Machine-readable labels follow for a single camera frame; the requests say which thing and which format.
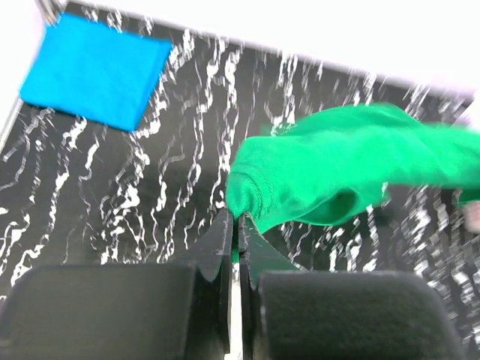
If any green t-shirt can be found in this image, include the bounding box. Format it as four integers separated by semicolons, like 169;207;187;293
225;103;480;227

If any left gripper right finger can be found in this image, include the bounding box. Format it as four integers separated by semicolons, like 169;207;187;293
238;214;466;359

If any folded blue t-shirt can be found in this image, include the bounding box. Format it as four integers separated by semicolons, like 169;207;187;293
19;13;173;132

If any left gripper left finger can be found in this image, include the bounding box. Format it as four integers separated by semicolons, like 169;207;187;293
1;210;233;359

